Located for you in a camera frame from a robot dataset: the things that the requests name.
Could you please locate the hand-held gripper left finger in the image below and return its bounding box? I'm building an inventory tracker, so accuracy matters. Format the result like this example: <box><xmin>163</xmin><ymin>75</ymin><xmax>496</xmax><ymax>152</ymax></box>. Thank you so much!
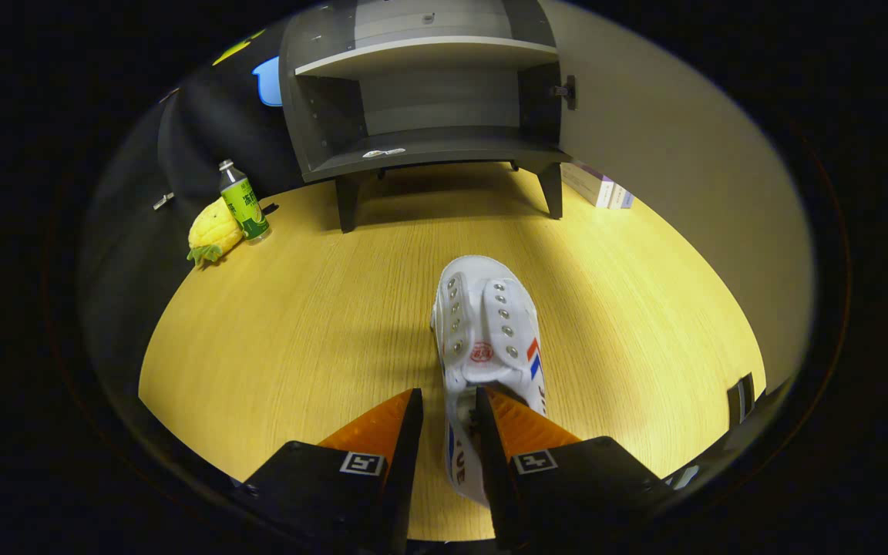
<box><xmin>240</xmin><ymin>388</ymin><xmax>424</xmax><ymax>555</ymax></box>

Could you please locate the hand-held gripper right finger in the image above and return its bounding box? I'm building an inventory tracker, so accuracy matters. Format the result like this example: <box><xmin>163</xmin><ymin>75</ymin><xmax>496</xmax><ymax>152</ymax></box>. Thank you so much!
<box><xmin>475</xmin><ymin>385</ymin><xmax>680</xmax><ymax>552</ymax></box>

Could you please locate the white canvas shoe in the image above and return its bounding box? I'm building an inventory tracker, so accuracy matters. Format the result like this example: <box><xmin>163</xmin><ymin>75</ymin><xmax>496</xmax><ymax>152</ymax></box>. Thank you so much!
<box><xmin>430</xmin><ymin>255</ymin><xmax>549</xmax><ymax>510</ymax></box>

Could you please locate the black door handle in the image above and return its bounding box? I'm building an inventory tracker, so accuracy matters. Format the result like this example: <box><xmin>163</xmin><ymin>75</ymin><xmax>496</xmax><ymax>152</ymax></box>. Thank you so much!
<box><xmin>726</xmin><ymin>372</ymin><xmax>757</xmax><ymax>426</ymax></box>

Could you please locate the dark grey shoe cabinet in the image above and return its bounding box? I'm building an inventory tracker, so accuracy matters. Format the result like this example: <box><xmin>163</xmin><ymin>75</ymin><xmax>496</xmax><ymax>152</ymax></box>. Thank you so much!
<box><xmin>278</xmin><ymin>0</ymin><xmax>577</xmax><ymax>234</ymax></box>

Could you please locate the white cabinet shelf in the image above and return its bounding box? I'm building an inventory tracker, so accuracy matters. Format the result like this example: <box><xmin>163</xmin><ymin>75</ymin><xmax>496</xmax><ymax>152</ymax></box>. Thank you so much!
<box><xmin>294</xmin><ymin>35</ymin><xmax>560</xmax><ymax>78</ymax></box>

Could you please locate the yellow pineapple plush toy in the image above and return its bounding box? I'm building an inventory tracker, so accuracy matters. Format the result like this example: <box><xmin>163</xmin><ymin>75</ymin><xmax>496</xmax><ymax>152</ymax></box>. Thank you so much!
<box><xmin>187</xmin><ymin>197</ymin><xmax>245</xmax><ymax>268</ymax></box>

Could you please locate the green drink bottle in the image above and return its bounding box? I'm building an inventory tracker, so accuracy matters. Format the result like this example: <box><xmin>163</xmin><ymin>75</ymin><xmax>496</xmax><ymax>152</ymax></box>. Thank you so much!
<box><xmin>218</xmin><ymin>159</ymin><xmax>271</xmax><ymax>242</ymax></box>

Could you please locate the black backdrop cloth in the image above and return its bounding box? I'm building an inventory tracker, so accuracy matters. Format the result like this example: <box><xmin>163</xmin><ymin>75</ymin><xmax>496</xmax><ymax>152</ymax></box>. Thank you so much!
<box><xmin>78</xmin><ymin>27</ymin><xmax>306</xmax><ymax>402</ymax></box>

